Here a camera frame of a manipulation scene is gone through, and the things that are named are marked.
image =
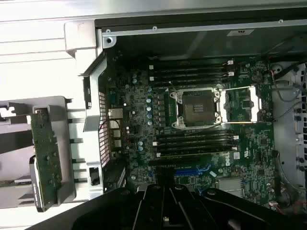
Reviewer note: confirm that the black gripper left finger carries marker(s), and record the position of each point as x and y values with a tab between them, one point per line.
108	210

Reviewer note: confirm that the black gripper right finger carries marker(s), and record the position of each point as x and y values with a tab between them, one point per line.
216	210

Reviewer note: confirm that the silver chipset heatsink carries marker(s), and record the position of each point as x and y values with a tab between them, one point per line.
229	185

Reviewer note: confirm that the blue PCIe expansion slot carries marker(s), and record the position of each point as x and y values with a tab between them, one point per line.
189	167

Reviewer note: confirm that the black RAM slot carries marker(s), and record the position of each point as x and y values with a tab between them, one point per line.
192	141
192	147
192	72
192	135
192	82
192	77
192	66
192	153

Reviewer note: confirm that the black PCIe expansion slot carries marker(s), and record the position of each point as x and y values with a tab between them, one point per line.
172	161

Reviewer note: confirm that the silver port block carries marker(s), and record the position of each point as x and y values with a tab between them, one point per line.
115	113
117	143
115	124
116	134

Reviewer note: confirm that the green motherboard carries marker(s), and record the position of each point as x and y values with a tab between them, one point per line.
251	143

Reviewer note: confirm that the silver perforated drive cage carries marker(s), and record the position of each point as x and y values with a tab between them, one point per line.
285	148

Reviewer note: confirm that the silver CPU socket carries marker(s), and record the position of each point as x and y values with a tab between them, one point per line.
196	107

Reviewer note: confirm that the silver socket cover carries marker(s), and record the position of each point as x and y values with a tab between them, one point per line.
255	103

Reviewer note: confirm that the grey parts rack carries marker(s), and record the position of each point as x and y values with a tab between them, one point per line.
55	101

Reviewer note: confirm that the black open PC case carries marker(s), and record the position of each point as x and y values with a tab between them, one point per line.
239	43

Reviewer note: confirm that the grey corner bracket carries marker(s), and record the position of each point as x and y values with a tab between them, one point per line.
79	36

